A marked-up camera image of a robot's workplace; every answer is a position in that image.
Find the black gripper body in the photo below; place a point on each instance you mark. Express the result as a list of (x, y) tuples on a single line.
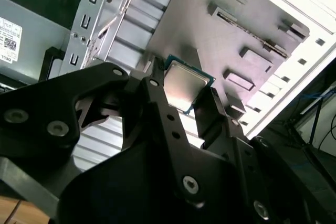
[(118, 195)]

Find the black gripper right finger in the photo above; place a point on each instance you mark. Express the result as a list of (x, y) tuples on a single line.
[(210, 119)]

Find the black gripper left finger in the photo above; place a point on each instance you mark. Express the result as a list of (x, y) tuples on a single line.
[(39, 140)]

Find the CPU with silver top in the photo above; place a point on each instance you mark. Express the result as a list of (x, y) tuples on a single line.
[(183, 82)]

